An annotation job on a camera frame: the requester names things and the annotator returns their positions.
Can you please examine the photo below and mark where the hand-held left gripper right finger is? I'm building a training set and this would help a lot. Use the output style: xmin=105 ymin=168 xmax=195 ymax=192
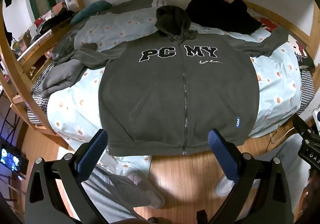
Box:
xmin=207 ymin=128 xmax=294 ymax=224

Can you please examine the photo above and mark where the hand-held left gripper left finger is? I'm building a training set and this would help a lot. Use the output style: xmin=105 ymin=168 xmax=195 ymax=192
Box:
xmin=24 ymin=128 xmax=109 ymax=224

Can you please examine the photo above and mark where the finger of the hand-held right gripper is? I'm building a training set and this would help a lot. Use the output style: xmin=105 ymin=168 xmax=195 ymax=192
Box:
xmin=292 ymin=114 xmax=320 ymax=141

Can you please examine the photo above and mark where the dark green zip hoodie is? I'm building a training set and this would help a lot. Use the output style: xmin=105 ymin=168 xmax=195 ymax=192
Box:
xmin=51 ymin=5 xmax=290 ymax=157

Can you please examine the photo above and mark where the dark clothes heap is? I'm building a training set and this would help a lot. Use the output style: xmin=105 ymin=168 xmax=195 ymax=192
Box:
xmin=39 ymin=9 xmax=77 ymax=33

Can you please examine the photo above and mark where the black clothes pile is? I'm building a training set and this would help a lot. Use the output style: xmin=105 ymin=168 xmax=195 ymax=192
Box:
xmin=185 ymin=0 xmax=263 ymax=35

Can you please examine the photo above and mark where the person's right leg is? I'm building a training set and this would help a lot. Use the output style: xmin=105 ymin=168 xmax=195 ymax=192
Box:
xmin=250 ymin=134 xmax=312 ymax=191

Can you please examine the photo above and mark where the person's leg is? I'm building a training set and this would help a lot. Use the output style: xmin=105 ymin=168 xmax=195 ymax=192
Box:
xmin=82 ymin=164 xmax=160 ymax=223
xmin=250 ymin=134 xmax=312 ymax=191

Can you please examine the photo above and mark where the grey quilted slipper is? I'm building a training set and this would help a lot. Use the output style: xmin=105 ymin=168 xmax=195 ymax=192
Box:
xmin=216 ymin=173 xmax=236 ymax=197
xmin=126 ymin=171 xmax=166 ymax=209

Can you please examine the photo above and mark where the person's left leg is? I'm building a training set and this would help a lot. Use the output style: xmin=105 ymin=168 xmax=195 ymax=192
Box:
xmin=82 ymin=164 xmax=160 ymax=223

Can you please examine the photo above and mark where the light blue daisy duvet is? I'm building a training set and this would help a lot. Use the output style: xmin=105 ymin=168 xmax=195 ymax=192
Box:
xmin=46 ymin=8 xmax=307 ymax=182

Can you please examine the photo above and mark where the glowing computer tower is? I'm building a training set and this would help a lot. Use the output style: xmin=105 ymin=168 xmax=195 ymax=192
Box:
xmin=0 ymin=136 xmax=28 ymax=175

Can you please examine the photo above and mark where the cartoon cat printed blanket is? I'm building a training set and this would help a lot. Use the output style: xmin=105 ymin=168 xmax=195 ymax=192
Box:
xmin=257 ymin=15 xmax=316 ymax=70

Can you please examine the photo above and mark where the teal pillow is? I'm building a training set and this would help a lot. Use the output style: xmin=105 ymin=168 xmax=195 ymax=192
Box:
xmin=70 ymin=0 xmax=112 ymax=25

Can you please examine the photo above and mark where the pink box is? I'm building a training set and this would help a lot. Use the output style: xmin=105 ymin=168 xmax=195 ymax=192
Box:
xmin=52 ymin=2 xmax=66 ymax=14

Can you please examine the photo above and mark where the dark grey blanket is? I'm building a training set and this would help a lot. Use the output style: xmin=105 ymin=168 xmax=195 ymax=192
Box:
xmin=110 ymin=0 xmax=154 ymax=15

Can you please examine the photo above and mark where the white cable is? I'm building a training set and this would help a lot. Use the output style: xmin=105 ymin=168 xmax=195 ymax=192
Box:
xmin=269 ymin=126 xmax=297 ymax=144

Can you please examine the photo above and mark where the wooden bunk bed frame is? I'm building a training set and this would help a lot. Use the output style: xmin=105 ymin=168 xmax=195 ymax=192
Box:
xmin=0 ymin=0 xmax=320 ymax=149

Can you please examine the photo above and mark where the silver metal rail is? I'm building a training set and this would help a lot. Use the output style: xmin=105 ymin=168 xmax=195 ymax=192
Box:
xmin=17 ymin=27 xmax=66 ymax=63

